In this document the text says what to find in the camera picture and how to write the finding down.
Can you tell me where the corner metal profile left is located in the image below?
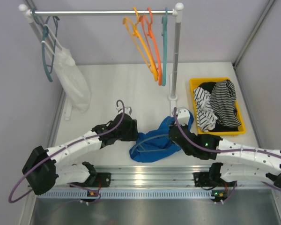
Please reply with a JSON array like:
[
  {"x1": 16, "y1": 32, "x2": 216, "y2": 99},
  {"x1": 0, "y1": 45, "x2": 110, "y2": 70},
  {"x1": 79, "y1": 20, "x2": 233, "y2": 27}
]
[{"x1": 18, "y1": 0, "x2": 71, "y2": 225}]

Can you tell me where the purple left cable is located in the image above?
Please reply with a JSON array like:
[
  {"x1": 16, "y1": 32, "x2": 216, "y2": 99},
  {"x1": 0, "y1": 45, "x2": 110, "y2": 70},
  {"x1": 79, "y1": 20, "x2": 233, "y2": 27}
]
[{"x1": 8, "y1": 99, "x2": 126, "y2": 203}]

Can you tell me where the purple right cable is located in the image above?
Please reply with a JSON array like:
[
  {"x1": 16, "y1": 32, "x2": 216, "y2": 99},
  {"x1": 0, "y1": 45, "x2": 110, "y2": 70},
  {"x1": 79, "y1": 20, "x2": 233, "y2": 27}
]
[{"x1": 173, "y1": 106, "x2": 281, "y2": 195}]

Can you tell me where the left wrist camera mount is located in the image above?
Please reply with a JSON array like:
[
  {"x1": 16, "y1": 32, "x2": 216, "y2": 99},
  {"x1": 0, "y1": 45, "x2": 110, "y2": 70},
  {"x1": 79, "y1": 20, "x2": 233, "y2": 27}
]
[{"x1": 116, "y1": 106, "x2": 132, "y2": 115}]

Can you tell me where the blue tank top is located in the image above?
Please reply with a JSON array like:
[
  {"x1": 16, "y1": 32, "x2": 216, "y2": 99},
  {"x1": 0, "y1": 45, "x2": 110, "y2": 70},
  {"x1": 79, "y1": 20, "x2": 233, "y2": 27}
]
[{"x1": 129, "y1": 116, "x2": 181, "y2": 163}]

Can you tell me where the purple cable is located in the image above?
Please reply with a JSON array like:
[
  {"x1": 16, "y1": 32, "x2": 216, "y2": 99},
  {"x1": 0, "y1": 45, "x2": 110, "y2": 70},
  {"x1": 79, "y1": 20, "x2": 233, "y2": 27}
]
[
  {"x1": 8, "y1": 99, "x2": 126, "y2": 203},
  {"x1": 173, "y1": 106, "x2": 281, "y2": 195}
]

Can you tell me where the teal hanger with garment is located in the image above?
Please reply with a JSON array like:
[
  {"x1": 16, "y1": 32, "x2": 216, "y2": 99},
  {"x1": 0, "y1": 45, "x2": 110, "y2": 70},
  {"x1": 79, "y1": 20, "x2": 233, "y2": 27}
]
[{"x1": 31, "y1": 8, "x2": 60, "y2": 82}]

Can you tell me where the dark blue-grey hanger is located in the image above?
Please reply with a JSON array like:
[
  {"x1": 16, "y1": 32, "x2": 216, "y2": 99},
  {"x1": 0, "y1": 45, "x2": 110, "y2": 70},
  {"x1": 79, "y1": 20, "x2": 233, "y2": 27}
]
[{"x1": 133, "y1": 117, "x2": 176, "y2": 153}]

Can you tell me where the white garment on hanger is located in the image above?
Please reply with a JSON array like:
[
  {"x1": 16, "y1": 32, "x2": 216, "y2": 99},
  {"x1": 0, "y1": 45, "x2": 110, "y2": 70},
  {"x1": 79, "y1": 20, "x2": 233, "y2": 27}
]
[{"x1": 53, "y1": 40, "x2": 91, "y2": 113}]

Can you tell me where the black garment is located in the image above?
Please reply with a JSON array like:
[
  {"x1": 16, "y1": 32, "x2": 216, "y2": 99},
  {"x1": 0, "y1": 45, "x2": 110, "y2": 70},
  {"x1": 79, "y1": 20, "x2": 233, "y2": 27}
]
[{"x1": 199, "y1": 82, "x2": 216, "y2": 94}]

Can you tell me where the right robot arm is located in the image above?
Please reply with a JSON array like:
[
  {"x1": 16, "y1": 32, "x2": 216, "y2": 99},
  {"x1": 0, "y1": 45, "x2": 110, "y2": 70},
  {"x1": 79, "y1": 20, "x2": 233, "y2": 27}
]
[{"x1": 169, "y1": 125, "x2": 281, "y2": 191}]

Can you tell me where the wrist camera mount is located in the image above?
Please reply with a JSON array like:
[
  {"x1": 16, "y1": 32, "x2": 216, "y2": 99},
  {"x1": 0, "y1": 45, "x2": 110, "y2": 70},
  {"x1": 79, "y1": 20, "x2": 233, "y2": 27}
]
[
  {"x1": 116, "y1": 106, "x2": 132, "y2": 115},
  {"x1": 173, "y1": 107, "x2": 193, "y2": 129}
]

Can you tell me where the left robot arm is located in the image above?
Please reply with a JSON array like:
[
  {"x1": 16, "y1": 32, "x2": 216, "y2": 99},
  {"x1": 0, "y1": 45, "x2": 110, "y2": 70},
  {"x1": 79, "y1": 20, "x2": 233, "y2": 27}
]
[{"x1": 22, "y1": 113, "x2": 138, "y2": 195}]

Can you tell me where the yellow hanger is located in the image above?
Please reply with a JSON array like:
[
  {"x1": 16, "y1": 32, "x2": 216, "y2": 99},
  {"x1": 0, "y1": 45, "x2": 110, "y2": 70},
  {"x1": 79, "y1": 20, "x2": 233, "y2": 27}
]
[{"x1": 122, "y1": 7, "x2": 158, "y2": 82}]

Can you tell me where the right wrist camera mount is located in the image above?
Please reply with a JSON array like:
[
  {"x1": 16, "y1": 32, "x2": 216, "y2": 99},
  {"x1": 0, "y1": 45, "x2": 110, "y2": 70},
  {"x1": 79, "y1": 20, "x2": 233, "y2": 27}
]
[{"x1": 173, "y1": 107, "x2": 193, "y2": 129}]

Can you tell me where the corner metal profile right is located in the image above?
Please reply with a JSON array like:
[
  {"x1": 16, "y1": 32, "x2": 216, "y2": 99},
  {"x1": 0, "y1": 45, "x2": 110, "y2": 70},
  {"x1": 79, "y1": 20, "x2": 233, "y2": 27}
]
[{"x1": 232, "y1": 0, "x2": 277, "y2": 70}]

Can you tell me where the corner metal profile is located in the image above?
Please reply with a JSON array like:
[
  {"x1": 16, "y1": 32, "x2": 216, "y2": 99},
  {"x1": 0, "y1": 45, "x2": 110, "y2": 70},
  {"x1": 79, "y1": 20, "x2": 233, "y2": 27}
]
[
  {"x1": 232, "y1": 0, "x2": 277, "y2": 70},
  {"x1": 18, "y1": 0, "x2": 71, "y2": 225}
]

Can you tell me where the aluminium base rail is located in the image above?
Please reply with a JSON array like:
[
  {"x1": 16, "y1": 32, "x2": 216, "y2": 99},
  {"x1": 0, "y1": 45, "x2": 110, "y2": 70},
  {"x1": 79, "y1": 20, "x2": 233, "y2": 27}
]
[{"x1": 28, "y1": 165, "x2": 281, "y2": 200}]

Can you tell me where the teal hanger right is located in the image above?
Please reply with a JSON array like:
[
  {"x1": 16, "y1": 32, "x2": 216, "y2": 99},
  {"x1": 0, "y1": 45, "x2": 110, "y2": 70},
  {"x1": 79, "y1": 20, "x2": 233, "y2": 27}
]
[{"x1": 162, "y1": 7, "x2": 168, "y2": 87}]

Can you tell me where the orange hanger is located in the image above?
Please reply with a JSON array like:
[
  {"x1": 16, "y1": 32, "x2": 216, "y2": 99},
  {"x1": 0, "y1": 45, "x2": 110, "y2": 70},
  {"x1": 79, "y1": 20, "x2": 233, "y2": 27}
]
[{"x1": 140, "y1": 7, "x2": 163, "y2": 86}]

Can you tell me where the silver clothes rack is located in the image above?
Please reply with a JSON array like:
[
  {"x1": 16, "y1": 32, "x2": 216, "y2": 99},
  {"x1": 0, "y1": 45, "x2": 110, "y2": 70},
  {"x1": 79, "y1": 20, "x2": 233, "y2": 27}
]
[{"x1": 18, "y1": 3, "x2": 184, "y2": 113}]

